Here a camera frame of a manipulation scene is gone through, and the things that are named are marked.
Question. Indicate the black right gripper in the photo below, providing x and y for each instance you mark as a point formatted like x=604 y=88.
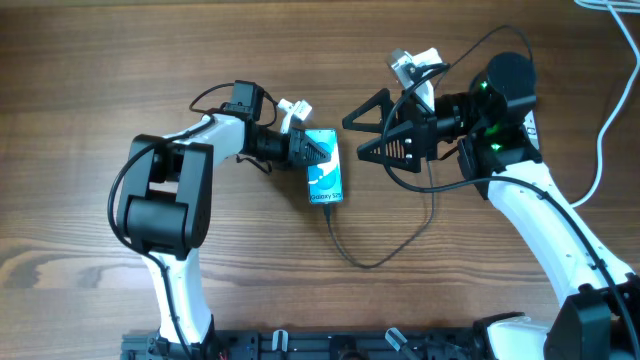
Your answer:
x=424 y=133

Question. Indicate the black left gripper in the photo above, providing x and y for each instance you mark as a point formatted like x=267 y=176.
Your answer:
x=294 y=148

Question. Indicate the turquoise screen smartphone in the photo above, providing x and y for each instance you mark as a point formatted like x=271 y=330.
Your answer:
x=325 y=180

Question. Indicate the white power strip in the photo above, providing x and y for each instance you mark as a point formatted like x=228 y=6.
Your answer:
x=531 y=129

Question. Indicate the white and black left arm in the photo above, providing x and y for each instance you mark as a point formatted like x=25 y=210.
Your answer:
x=159 y=205

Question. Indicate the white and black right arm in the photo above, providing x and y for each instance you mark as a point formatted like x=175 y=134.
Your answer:
x=492 y=130

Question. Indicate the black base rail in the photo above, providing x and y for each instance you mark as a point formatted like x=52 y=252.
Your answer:
x=350 y=345

